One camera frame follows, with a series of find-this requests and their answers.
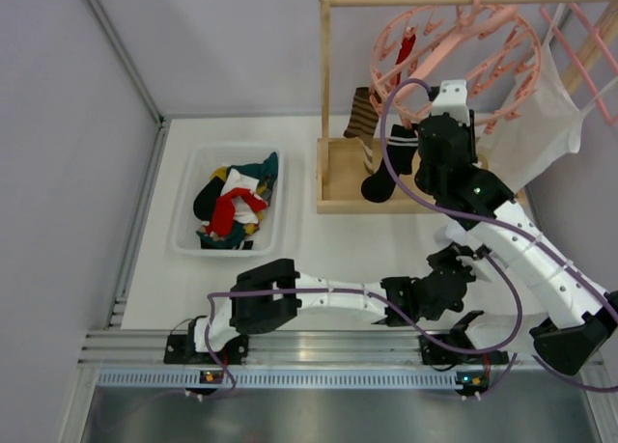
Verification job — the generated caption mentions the white tank top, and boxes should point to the white tank top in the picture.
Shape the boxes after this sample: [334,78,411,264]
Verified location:
[477,3,618,193]

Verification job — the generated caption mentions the plain white sock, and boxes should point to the plain white sock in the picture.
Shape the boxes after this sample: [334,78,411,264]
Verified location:
[220,170,263,225]

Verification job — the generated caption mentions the red sock rear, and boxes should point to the red sock rear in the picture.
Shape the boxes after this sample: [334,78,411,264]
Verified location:
[390,31,416,86]

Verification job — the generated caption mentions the pink clothes hanger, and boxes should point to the pink clothes hanger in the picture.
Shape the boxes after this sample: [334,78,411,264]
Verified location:
[539,0,617,126]

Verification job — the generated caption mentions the red Christmas sock front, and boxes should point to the red Christmas sock front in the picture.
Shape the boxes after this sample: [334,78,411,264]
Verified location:
[206,187,267,236]

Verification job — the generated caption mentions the wooden clothes rack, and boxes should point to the wooden clothes rack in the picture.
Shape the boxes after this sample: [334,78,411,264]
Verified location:
[317,0,617,214]

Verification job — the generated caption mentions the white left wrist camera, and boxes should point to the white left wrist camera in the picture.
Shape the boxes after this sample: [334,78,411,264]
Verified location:
[465,254,494,283]

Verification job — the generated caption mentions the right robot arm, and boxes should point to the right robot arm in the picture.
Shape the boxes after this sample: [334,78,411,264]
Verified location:
[414,114,617,375]

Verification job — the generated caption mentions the aluminium mounting rail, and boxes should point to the aluminium mounting rail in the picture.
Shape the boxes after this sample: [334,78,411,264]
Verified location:
[76,328,604,369]

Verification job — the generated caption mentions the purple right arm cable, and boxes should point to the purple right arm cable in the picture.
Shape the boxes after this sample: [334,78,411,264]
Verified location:
[379,77,618,398]

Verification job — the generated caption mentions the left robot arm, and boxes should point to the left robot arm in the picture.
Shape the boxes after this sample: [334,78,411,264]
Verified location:
[163,243,475,366]

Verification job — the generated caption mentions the dark green sock upper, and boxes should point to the dark green sock upper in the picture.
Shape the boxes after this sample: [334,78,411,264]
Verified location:
[227,152,279,189]

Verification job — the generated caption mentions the yellow sock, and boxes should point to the yellow sock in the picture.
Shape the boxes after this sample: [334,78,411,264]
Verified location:
[211,167,267,234]

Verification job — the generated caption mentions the brown beige striped sock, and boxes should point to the brown beige striped sock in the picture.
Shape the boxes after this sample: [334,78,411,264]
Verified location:
[343,87,379,175]

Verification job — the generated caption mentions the grey slotted cable duct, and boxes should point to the grey slotted cable duct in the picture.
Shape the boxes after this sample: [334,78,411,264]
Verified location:
[97,368,487,390]

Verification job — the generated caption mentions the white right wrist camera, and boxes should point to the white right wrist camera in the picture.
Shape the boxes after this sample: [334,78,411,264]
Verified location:
[430,79,470,125]

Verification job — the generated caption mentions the white plastic mesh basket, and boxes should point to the white plastic mesh basket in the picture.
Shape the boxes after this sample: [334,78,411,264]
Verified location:
[171,142,284,257]

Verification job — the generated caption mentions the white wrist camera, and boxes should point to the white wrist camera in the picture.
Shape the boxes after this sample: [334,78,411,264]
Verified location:
[430,79,470,125]
[465,254,494,283]

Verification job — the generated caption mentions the green reindeer Christmas sock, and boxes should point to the green reindeer Christmas sock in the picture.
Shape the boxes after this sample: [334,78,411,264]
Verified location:
[196,224,246,250]

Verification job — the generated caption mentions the aluminium frame post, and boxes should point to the aluminium frame post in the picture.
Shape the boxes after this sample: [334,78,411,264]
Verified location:
[71,0,168,128]

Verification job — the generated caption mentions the pink round clip hanger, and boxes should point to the pink round clip hanger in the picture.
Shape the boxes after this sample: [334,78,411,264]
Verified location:
[369,0,541,131]

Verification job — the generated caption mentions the black striped sock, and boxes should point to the black striped sock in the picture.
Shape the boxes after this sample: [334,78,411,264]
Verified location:
[361,124,418,204]

